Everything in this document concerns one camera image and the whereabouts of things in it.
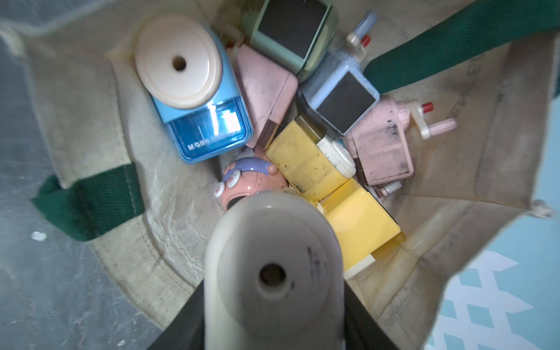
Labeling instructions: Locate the beige canvas tote bag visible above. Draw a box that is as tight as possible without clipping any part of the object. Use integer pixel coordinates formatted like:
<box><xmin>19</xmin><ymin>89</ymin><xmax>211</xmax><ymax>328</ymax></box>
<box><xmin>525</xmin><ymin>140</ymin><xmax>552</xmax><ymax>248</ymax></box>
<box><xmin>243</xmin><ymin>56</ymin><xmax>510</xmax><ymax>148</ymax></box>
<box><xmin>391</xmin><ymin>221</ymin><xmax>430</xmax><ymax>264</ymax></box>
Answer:
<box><xmin>1</xmin><ymin>1</ymin><xmax>559</xmax><ymax>349</ymax></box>

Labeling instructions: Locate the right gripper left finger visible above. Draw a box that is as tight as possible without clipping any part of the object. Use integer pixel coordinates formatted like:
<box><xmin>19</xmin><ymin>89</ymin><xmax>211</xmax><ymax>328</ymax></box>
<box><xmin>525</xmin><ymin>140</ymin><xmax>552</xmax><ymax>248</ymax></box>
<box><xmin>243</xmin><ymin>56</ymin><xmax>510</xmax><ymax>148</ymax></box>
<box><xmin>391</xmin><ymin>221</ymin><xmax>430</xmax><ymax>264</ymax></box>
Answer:
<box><xmin>148</xmin><ymin>282</ymin><xmax>205</xmax><ymax>350</ymax></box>

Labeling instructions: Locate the green square pencil sharpener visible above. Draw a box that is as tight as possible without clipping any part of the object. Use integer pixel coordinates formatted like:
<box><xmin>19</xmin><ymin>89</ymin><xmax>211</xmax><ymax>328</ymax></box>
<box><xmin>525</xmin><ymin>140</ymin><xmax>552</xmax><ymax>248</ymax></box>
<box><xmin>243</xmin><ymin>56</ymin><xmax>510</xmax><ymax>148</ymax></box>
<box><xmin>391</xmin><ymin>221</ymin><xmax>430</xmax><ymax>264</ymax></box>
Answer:
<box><xmin>241</xmin><ymin>0</ymin><xmax>339</xmax><ymax>83</ymax></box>

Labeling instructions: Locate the blue pencil sharpener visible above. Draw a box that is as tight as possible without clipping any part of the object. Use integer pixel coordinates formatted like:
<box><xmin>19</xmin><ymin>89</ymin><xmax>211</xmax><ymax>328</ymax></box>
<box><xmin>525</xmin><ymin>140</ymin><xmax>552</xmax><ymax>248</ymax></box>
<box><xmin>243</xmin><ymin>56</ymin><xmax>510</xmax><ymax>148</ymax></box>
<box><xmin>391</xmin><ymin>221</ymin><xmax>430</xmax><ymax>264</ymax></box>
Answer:
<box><xmin>134</xmin><ymin>15</ymin><xmax>254</xmax><ymax>164</ymax></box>

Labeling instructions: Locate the dirty yellow pencil sharpener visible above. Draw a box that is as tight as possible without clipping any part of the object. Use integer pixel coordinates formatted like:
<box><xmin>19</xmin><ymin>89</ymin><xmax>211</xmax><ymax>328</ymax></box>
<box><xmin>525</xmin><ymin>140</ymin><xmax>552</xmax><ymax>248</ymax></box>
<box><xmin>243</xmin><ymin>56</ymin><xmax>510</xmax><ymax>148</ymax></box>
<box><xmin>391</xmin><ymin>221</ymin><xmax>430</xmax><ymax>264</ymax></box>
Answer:
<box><xmin>265</xmin><ymin>115</ymin><xmax>356</xmax><ymax>202</ymax></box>

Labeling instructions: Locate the pink round character sharpener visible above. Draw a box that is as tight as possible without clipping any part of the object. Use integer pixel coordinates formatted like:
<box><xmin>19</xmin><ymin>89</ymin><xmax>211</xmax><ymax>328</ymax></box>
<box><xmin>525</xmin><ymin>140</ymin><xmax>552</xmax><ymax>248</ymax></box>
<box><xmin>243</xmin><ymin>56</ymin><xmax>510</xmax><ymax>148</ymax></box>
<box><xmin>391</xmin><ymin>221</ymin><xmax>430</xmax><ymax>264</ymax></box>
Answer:
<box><xmin>214</xmin><ymin>147</ymin><xmax>288</xmax><ymax>211</ymax></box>

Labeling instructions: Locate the pink boxy pencil sharpener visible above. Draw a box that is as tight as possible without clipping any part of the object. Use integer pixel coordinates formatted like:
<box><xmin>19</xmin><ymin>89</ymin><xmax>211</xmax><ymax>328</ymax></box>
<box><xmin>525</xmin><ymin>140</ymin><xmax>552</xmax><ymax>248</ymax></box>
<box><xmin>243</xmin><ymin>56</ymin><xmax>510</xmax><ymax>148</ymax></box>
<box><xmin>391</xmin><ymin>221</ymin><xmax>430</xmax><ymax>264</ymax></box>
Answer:
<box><xmin>227</xmin><ymin>44</ymin><xmax>298</xmax><ymax>150</ymax></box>

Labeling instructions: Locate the light blue square sharpener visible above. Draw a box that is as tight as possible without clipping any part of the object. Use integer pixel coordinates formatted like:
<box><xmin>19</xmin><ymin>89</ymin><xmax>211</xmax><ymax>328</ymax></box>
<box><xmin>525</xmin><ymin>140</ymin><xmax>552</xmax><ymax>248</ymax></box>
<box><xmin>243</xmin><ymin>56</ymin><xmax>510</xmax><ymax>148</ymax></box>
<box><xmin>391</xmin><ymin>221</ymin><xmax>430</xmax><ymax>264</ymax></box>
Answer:
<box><xmin>297</xmin><ymin>11</ymin><xmax>380</xmax><ymax>139</ymax></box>

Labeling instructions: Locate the cream pencil sharpener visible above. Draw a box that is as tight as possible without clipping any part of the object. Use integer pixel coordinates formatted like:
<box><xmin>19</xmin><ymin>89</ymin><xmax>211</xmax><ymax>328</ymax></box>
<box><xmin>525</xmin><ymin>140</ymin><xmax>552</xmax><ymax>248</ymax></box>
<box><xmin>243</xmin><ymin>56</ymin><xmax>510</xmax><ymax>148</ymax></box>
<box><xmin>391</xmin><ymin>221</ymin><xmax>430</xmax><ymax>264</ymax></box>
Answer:
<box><xmin>204</xmin><ymin>191</ymin><xmax>345</xmax><ymax>349</ymax></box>

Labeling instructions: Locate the yellow flat pencil sharpener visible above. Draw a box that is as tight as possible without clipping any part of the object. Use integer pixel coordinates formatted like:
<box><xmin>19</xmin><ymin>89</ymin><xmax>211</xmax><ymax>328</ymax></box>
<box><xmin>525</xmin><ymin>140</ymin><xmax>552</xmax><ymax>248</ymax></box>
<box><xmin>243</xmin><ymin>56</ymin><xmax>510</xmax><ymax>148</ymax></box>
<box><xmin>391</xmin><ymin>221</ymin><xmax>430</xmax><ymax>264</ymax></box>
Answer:
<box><xmin>316</xmin><ymin>179</ymin><xmax>405</xmax><ymax>280</ymax></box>

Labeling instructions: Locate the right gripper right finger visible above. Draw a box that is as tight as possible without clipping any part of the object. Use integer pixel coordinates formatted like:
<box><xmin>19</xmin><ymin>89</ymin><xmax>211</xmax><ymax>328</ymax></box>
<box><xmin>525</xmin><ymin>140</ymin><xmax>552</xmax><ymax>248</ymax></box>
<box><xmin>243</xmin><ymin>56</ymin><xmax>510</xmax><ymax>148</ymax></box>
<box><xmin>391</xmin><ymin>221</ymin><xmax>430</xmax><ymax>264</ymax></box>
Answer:
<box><xmin>344</xmin><ymin>282</ymin><xmax>398</xmax><ymax>350</ymax></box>

